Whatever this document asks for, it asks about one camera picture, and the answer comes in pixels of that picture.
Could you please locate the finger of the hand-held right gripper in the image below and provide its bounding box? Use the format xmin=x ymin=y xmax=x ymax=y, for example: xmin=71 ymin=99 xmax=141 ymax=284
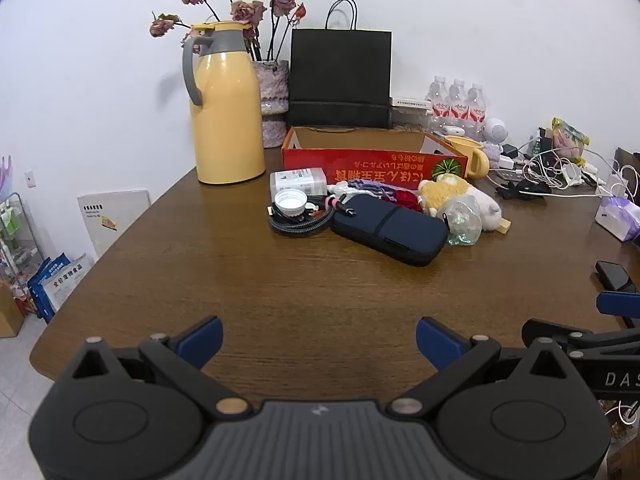
xmin=596 ymin=292 xmax=640 ymax=330
xmin=522 ymin=317 xmax=640 ymax=356

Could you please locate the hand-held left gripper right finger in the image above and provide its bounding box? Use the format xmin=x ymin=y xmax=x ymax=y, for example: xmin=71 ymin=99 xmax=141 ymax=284
xmin=389 ymin=316 xmax=573 ymax=416

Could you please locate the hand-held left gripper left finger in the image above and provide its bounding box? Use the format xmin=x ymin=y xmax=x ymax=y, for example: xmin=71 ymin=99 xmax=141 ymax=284
xmin=70 ymin=316 xmax=249 ymax=415

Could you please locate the navy zip pouch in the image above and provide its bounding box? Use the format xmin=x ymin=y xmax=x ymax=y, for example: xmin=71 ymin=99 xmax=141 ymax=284
xmin=331 ymin=194 xmax=450 ymax=267

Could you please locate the clear plastic bottle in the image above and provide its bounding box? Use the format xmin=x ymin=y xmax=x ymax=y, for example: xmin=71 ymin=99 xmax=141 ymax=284
xmin=438 ymin=195 xmax=483 ymax=247

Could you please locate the dark red pouch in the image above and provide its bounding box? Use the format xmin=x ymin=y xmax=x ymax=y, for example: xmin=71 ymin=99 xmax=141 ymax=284
xmin=382 ymin=187 xmax=423 ymax=213

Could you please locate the black braided cable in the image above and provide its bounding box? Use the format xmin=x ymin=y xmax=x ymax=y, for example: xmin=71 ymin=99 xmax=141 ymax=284
xmin=267 ymin=200 xmax=337 ymax=236

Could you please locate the yellow white plush toy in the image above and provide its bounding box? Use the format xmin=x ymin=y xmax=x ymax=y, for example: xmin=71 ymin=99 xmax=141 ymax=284
xmin=417 ymin=174 xmax=503 ymax=233

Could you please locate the white round lid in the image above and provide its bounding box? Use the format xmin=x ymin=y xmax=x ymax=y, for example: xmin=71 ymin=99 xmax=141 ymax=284
xmin=272 ymin=188 xmax=307 ymax=218

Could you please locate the purple white packet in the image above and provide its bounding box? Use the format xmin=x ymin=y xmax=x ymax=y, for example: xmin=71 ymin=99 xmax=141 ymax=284
xmin=345 ymin=180 xmax=401 ymax=203

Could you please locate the white plastic box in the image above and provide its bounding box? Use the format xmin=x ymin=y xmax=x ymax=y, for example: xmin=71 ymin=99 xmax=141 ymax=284
xmin=270 ymin=167 xmax=328 ymax=204

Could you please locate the red cardboard box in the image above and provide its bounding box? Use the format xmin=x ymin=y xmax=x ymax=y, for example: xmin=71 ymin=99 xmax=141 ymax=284
xmin=281 ymin=126 xmax=483 ymax=191

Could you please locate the black phone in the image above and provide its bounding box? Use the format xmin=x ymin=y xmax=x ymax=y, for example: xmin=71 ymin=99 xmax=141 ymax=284
xmin=595 ymin=261 xmax=638 ymax=293

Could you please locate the purple tissue pack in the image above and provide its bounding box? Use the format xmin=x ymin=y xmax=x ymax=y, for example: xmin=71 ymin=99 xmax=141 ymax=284
xmin=595 ymin=195 xmax=640 ymax=243

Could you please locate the brown paper bag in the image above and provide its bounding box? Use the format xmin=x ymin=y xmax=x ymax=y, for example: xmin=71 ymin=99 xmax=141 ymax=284
xmin=615 ymin=147 xmax=640 ymax=181

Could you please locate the white board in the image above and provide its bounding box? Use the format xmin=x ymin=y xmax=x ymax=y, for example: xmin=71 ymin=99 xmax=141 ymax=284
xmin=77 ymin=190 xmax=152 ymax=258

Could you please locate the blue printed bag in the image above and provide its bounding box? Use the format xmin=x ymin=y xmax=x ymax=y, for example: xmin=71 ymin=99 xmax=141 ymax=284
xmin=27 ymin=252 xmax=96 ymax=323

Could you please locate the colourful snack packet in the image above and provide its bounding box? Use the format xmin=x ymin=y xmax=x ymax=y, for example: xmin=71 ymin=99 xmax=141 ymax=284
xmin=550 ymin=117 xmax=591 ymax=166

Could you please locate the yellow mug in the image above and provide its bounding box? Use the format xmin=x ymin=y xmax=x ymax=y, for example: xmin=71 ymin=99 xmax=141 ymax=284
xmin=444 ymin=135 xmax=491 ymax=180

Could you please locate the brown cardboard box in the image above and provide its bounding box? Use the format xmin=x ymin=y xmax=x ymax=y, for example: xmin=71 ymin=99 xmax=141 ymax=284
xmin=0 ymin=280 xmax=26 ymax=338

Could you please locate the lavender cloth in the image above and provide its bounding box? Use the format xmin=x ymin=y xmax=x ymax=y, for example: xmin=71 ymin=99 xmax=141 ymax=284
xmin=480 ymin=140 xmax=506 ymax=168

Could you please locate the white round speaker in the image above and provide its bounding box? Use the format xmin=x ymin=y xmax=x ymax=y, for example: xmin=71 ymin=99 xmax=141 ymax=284
xmin=482 ymin=117 xmax=510 ymax=143

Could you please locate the yellow thermos jug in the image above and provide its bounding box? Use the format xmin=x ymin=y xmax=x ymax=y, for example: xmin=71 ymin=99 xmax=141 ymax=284
xmin=181 ymin=21 xmax=267 ymax=185

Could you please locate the white flat box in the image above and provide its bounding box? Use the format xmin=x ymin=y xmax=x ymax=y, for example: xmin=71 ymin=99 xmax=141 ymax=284
xmin=390 ymin=95 xmax=433 ymax=111

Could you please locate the purple wrapped vase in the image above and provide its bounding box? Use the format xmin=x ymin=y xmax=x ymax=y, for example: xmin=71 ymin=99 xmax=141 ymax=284
xmin=252 ymin=60 xmax=291 ymax=149

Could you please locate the black paper bag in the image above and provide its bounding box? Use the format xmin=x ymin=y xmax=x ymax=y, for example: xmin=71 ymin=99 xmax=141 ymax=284
xmin=287 ymin=0 xmax=393 ymax=131

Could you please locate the dried rose bouquet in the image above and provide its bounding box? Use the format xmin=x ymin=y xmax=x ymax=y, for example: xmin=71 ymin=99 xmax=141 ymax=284
xmin=149 ymin=0 xmax=307 ymax=63

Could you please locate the wire rack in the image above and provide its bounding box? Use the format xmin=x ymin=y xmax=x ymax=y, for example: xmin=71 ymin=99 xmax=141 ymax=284
xmin=0 ymin=192 xmax=46 ymax=291

